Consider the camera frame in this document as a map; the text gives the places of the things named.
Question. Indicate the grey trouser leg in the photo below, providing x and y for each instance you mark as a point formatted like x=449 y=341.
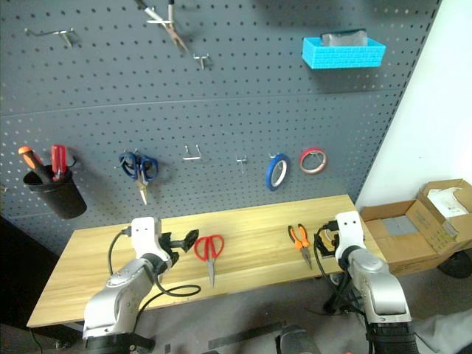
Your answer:
x=446 y=335

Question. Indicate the silver black long-nose pliers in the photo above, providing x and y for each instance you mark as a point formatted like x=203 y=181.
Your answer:
x=173 y=33

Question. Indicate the grey pouch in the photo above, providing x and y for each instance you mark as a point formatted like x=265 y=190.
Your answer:
x=343 y=38

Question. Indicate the long silver pegboard hook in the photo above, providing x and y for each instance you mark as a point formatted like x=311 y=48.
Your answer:
x=62 y=34

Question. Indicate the blue tape roll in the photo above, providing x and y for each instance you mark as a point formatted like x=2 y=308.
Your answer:
x=268 y=177

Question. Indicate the white plastic bag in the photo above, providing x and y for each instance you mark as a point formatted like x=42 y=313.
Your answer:
x=448 y=201

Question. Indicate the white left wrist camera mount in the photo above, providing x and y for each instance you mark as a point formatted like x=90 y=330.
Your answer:
x=144 y=236

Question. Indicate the black plastic tool cup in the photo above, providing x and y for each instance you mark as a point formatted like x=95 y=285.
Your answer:
x=62 y=199

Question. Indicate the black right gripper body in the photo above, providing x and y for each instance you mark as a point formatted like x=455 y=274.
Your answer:
x=330 y=230

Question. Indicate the small printed cardboard box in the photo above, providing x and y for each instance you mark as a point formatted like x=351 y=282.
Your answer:
x=427 y=225

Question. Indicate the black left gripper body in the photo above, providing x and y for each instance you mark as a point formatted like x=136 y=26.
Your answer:
x=169 y=249

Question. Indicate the red tape roll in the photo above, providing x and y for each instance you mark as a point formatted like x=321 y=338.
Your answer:
x=301 y=162

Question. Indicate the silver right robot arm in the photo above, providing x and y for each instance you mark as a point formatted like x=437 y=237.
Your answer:
x=376 y=287

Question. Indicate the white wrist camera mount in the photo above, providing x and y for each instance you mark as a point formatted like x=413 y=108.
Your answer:
x=350 y=228
x=144 y=236

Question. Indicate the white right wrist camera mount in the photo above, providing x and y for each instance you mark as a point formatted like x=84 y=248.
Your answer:
x=350 y=228

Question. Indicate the large brown cardboard box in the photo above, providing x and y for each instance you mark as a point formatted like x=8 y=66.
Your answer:
x=402 y=254

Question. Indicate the grey perforated pegboard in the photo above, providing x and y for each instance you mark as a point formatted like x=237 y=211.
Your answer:
x=221 y=110

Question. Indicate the silver double pegboard hook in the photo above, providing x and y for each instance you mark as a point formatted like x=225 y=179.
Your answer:
x=191 y=158

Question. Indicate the orange black needle-nose pliers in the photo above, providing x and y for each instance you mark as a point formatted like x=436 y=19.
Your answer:
x=303 y=245

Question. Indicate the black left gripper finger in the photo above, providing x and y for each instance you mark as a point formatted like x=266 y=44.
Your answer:
x=191 y=239

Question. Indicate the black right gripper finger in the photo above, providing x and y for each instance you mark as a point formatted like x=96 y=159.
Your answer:
x=319 y=245
x=330 y=254

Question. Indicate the blue plastic basket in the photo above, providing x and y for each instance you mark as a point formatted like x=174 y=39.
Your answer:
x=343 y=57

